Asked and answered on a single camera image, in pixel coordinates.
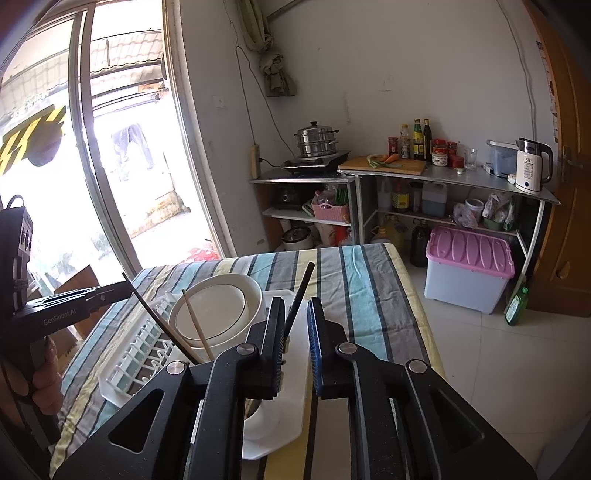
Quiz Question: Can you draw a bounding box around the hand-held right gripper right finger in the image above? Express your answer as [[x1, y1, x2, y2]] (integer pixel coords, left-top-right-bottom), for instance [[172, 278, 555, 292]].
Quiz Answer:
[[307, 296, 539, 480]]

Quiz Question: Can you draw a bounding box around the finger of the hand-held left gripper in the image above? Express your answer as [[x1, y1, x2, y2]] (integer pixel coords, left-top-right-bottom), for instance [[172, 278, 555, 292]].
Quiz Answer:
[[28, 279, 136, 319]]

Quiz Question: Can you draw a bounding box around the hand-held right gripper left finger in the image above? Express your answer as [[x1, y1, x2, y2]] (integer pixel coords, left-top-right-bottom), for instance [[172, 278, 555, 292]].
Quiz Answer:
[[54, 296, 288, 480]]

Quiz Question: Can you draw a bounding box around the black chopstick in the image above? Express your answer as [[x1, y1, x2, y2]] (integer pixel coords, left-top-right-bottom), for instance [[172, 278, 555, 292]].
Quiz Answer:
[[281, 262, 316, 352], [122, 272, 201, 366]]

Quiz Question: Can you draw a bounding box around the white cup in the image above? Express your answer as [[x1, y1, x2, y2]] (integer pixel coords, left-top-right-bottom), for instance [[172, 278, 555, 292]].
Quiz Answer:
[[242, 392, 284, 441]]

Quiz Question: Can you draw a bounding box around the light wooden chopstick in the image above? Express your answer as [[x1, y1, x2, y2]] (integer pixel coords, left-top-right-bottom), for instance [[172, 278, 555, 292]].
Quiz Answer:
[[182, 289, 216, 361]]

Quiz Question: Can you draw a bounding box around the person's left hand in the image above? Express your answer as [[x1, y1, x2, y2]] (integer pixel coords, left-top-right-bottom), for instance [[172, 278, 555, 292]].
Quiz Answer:
[[2, 336, 64, 417]]

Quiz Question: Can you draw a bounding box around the cardboard box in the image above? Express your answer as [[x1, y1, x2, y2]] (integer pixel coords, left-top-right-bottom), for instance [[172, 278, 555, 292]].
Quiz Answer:
[[52, 265, 101, 340]]

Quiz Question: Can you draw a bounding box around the white plastic dish rack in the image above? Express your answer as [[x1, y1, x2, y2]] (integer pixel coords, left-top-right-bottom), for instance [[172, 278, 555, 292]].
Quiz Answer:
[[98, 288, 311, 461]]

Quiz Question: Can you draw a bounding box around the white bowl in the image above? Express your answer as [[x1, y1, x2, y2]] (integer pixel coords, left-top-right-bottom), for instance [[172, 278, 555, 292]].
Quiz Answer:
[[168, 272, 265, 352], [173, 281, 253, 349]]

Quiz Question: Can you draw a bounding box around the striped tablecloth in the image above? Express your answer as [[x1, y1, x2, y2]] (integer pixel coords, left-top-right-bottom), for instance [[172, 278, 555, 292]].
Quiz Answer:
[[48, 243, 446, 480]]

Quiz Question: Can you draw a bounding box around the rice cooker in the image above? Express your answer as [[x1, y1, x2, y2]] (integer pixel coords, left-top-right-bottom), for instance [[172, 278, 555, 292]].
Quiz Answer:
[[282, 226, 313, 253]]

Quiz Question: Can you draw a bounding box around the pink basket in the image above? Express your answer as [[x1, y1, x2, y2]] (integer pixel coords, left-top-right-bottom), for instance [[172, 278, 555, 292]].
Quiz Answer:
[[311, 202, 351, 225]]

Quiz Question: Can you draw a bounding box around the yellow oil jug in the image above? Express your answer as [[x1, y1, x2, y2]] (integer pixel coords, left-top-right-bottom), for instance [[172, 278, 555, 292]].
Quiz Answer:
[[371, 214, 407, 246]]

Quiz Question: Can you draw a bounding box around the dark glass jug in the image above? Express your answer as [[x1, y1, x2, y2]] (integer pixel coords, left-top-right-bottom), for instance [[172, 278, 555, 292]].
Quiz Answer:
[[409, 220, 433, 269]]

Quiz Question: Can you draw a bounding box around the black blender base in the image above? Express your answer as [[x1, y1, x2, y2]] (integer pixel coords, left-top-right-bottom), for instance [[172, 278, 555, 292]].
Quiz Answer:
[[276, 185, 304, 211]]

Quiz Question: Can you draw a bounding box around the yellow black striped sign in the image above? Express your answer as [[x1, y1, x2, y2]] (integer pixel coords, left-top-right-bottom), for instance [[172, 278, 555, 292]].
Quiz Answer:
[[0, 104, 68, 168]]

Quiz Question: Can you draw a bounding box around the small metal shelf table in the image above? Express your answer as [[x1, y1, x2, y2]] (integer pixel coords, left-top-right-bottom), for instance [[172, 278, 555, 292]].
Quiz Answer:
[[250, 168, 359, 253]]

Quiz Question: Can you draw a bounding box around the pink lid storage box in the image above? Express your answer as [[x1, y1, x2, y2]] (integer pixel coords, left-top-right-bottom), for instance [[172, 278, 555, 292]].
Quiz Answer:
[[423, 226, 516, 315]]

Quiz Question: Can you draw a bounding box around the black induction cooker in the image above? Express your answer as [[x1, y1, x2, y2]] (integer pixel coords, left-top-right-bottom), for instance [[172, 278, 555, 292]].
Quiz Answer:
[[281, 151, 352, 176]]

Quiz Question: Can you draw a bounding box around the white plastic canister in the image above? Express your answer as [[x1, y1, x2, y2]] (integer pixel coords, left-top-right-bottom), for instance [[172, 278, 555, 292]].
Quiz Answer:
[[422, 181, 448, 218]]

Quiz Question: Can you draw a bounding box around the green plastic bottle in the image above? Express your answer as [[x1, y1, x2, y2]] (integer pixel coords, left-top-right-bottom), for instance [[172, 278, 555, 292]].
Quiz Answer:
[[503, 287, 530, 326]]

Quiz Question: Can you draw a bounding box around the wooden cutting board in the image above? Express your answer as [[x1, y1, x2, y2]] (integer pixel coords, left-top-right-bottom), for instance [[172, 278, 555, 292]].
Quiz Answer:
[[338, 155, 428, 176]]

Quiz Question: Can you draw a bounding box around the steel steamer pot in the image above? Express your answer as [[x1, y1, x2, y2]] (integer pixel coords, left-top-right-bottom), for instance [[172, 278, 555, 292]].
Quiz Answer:
[[294, 121, 341, 158]]

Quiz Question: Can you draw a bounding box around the green oil bottle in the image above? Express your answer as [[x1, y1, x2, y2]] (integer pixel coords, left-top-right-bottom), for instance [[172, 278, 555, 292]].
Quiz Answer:
[[412, 119, 426, 161]]

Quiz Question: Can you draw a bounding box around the water filter jug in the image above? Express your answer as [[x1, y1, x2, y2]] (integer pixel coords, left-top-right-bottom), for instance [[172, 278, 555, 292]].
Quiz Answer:
[[486, 140, 520, 178]]

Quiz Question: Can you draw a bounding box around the white electric kettle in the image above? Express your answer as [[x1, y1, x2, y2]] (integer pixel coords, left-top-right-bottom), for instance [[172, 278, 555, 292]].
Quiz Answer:
[[513, 137, 554, 193]]

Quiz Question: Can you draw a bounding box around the hanging grey cloth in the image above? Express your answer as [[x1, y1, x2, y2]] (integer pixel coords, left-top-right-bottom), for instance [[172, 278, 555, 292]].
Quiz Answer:
[[240, 0, 297, 98]]

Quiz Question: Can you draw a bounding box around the wooden door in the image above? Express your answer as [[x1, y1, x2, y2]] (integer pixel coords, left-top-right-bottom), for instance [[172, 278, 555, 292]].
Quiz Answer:
[[524, 0, 591, 318]]

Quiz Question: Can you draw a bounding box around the sliding glass door frame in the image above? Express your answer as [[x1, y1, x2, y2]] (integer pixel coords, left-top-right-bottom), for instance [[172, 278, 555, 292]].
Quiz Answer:
[[69, 8, 142, 274]]

